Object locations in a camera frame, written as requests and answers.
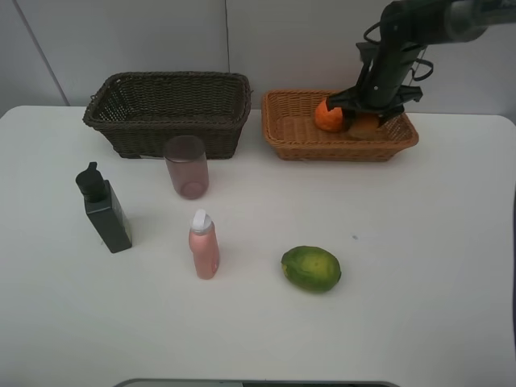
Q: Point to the tan wicker basket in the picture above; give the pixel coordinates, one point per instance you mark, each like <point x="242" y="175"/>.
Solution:
<point x="288" y="126"/>

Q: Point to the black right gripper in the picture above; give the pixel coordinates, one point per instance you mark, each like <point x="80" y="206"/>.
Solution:
<point x="379" y="88"/>

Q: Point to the dark brown wicker basket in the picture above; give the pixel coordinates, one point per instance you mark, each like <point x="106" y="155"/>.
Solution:
<point x="138" y="112"/>

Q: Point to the orange mandarin fruit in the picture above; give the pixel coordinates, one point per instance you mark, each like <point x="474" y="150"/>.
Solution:
<point x="328" y="120"/>

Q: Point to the round brown bread bun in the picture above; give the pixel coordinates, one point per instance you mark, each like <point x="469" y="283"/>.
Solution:
<point x="365" y="127"/>

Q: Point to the pink bottle white cap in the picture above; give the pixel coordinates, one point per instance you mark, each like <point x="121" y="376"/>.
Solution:
<point x="203" y="244"/>

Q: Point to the translucent pink plastic cup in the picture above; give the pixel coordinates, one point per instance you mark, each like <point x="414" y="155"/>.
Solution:
<point x="186" y="161"/>

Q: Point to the dark green pump bottle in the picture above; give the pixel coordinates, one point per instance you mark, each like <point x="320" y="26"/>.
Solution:
<point x="103" y="209"/>

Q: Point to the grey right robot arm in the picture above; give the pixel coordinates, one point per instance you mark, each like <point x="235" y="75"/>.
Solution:
<point x="406" y="29"/>

